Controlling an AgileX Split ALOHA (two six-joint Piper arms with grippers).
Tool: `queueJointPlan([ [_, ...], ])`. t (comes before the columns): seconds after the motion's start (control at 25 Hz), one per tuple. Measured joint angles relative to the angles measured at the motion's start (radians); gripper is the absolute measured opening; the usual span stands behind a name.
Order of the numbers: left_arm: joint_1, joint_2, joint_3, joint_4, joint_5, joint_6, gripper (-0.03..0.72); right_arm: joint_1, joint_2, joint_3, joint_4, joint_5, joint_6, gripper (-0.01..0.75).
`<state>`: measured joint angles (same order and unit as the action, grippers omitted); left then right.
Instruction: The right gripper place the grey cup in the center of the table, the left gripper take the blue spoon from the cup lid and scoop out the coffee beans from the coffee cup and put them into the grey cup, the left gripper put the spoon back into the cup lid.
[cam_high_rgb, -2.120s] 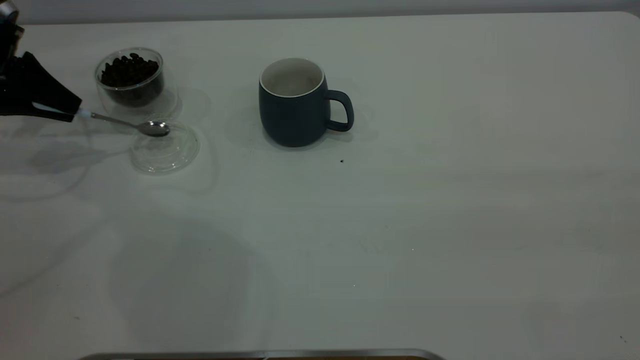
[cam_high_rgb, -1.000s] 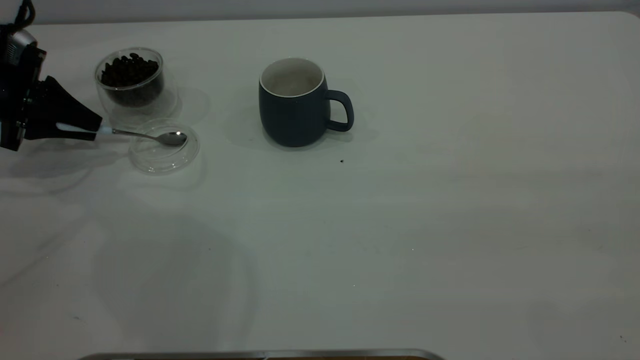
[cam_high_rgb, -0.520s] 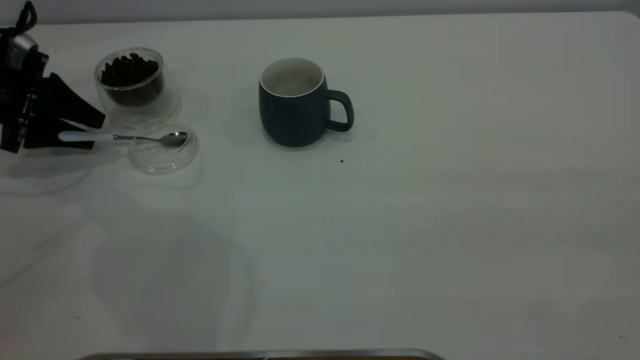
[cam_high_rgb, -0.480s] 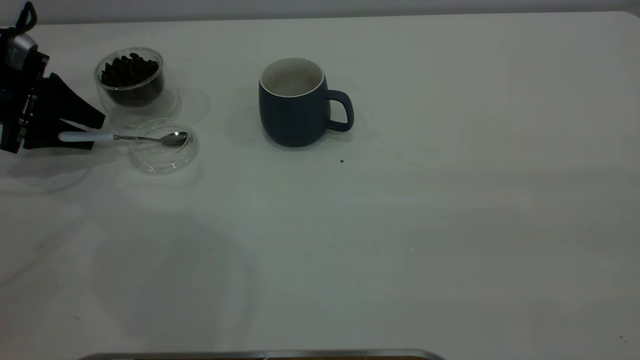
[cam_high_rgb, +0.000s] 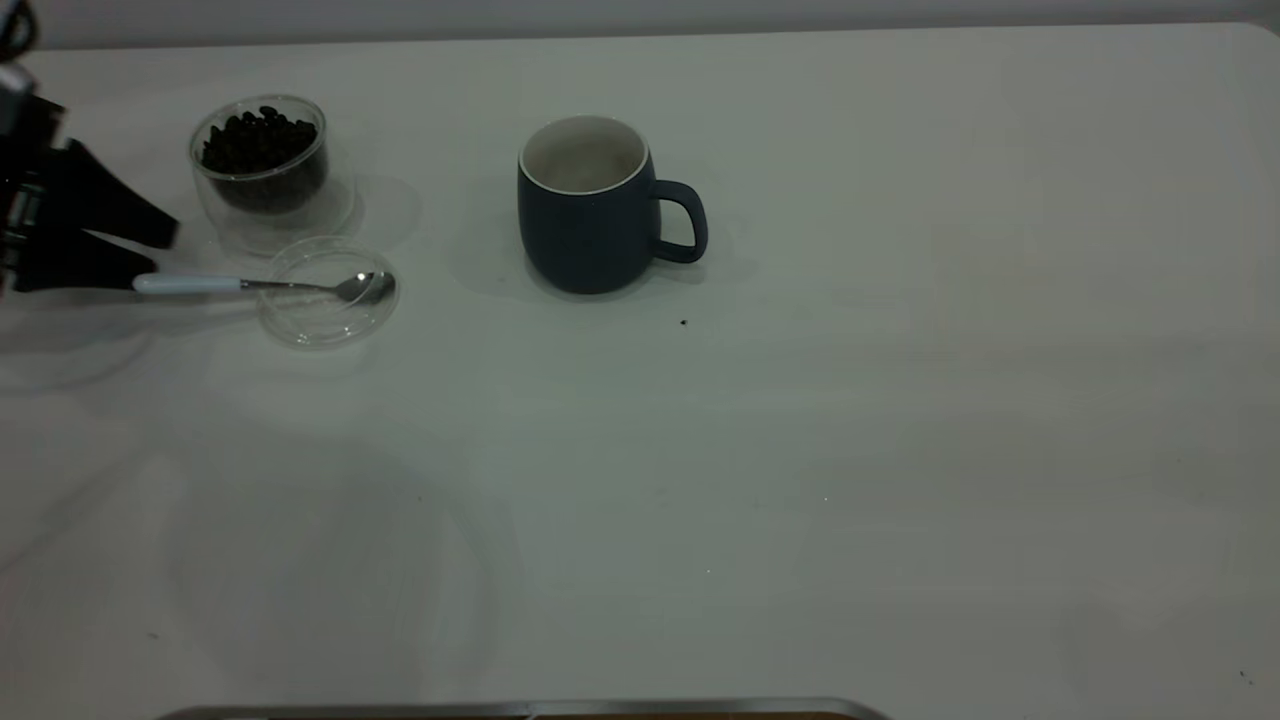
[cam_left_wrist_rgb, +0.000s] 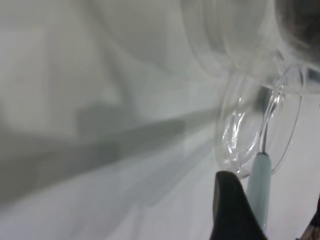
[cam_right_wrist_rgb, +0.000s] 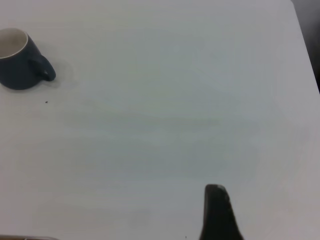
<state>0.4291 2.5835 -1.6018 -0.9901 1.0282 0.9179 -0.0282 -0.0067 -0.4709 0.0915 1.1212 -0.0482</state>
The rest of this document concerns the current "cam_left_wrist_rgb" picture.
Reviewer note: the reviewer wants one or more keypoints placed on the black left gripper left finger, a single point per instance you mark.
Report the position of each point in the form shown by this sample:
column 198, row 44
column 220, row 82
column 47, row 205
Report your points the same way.
column 230, row 212

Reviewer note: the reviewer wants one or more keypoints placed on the clear round glass lid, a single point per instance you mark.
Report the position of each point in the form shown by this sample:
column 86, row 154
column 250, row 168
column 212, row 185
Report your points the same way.
column 287, row 130

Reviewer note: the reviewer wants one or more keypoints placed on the clear double-wall glass cup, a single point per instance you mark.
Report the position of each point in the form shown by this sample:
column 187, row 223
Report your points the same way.
column 237, row 30

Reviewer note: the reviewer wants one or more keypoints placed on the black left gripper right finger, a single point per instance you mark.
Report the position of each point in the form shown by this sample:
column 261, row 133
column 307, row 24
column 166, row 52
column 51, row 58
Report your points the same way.
column 315, row 225

